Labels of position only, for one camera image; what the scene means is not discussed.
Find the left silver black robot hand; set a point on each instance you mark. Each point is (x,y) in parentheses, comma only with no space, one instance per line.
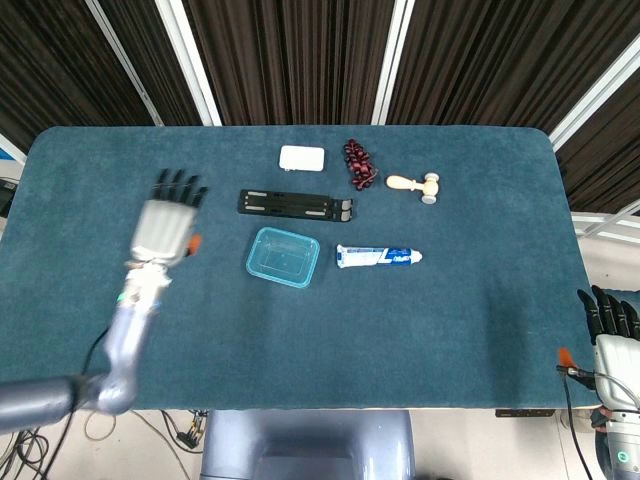
(162,230)

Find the white blue board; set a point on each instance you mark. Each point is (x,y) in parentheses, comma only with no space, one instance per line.
(7,150)

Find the white rectangular box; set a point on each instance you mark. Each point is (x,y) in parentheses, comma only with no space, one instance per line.
(302,158)

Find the white frame post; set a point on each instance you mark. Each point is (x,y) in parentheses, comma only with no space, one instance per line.
(392,62)
(190,62)
(595,93)

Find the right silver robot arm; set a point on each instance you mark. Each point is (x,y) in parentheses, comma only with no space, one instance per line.
(622,450)

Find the black device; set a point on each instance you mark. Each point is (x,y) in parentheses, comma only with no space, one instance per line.
(6,197)

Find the thin grey frame post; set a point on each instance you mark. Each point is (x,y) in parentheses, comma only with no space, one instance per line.
(126,65)

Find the dark brown pleated curtain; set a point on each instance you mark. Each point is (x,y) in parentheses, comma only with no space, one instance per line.
(300,60)

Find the teal table cloth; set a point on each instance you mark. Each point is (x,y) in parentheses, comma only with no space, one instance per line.
(380,340)

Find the black folding stand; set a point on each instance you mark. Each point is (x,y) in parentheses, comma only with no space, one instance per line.
(290,205)

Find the dark red grape bunch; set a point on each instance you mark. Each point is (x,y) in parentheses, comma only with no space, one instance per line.
(357,162)

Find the white blue toothpaste tube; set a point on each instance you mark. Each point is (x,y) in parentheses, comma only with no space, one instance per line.
(370,256)

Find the clear plastic food container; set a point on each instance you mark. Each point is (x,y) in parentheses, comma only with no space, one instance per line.
(282,260)

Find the small wooden mallet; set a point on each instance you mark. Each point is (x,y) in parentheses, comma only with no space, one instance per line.
(402,182)

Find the black yellow plug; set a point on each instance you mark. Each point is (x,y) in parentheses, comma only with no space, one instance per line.
(190,437)

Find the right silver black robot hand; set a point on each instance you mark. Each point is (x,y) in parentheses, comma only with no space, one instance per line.
(620,370)

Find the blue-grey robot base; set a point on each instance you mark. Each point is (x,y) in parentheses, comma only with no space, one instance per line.
(310,440)

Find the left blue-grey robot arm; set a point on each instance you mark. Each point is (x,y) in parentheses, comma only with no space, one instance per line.
(125,345)

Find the black table edge bracket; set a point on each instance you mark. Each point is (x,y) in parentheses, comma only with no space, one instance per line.
(522,413)

